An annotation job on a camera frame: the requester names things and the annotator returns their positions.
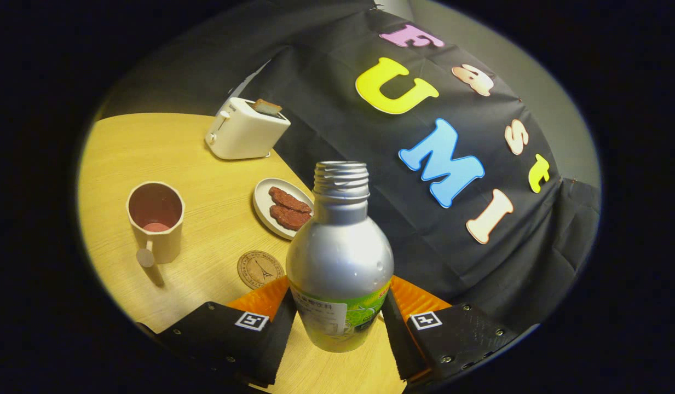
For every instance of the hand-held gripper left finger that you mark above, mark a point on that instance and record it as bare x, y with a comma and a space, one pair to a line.
282, 339

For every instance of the wooden table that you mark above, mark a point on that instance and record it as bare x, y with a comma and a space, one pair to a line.
206, 153

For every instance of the silver bottle with green label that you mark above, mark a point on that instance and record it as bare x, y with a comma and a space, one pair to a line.
340, 262

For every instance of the white plate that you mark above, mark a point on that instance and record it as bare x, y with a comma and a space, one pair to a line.
263, 205

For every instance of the white toaster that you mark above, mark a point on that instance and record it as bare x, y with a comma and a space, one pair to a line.
244, 134

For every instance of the brown meat slice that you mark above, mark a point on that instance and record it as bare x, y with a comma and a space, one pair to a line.
288, 200
290, 218

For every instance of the round cork coaster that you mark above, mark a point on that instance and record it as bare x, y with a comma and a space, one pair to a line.
258, 271

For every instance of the toasted bread slice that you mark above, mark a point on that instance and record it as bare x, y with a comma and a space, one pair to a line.
267, 106

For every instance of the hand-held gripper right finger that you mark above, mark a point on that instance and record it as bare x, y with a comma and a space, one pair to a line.
394, 334

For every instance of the beige cup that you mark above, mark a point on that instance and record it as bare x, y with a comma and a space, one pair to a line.
170, 246

